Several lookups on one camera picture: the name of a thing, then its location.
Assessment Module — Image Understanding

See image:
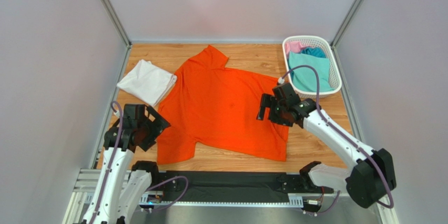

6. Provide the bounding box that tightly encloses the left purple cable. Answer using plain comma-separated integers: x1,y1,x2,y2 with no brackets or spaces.
87,100,190,224

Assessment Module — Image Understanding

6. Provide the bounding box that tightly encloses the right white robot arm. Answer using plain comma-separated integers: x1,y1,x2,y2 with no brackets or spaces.
257,83,397,208

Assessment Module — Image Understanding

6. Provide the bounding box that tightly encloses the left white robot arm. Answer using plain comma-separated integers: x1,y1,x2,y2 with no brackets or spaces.
81,101,170,223

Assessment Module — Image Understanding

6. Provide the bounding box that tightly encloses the left aluminium corner post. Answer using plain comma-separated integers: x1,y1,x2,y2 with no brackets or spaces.
100,0,132,48

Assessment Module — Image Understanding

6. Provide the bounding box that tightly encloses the white plastic laundry basket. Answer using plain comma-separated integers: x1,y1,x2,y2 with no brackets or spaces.
282,35,342,98

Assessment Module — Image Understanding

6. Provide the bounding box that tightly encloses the aluminium frame rail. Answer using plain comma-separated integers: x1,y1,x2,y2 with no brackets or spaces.
63,169,399,223

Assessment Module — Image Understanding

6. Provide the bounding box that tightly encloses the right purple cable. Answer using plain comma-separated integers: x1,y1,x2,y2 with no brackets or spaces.
278,64,395,216

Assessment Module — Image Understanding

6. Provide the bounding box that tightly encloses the teal t-shirt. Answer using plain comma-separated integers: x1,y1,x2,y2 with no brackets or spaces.
288,52,334,93

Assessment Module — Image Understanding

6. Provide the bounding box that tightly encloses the aluminium corner post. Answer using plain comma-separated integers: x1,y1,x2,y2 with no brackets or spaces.
100,0,132,48
331,0,364,49

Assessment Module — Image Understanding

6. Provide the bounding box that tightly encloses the blue t-shirt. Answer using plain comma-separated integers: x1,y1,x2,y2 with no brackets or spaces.
300,47,327,58

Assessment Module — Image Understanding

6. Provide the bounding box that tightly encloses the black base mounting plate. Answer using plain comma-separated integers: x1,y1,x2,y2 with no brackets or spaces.
155,171,312,203

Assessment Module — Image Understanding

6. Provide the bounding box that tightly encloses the purple cable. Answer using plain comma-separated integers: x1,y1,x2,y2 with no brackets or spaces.
87,100,190,224
278,64,395,216

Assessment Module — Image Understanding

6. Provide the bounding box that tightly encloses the folded white t-shirt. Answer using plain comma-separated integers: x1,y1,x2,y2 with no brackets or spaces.
117,59,177,106

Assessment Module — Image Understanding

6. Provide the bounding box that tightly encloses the pink t-shirt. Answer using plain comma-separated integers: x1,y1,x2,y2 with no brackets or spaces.
284,41,306,57

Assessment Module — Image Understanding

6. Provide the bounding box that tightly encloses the right aluminium corner post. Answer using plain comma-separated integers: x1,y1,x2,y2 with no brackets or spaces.
331,0,364,49

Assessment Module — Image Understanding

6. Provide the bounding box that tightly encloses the orange t-shirt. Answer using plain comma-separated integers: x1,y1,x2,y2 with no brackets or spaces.
157,46,289,165

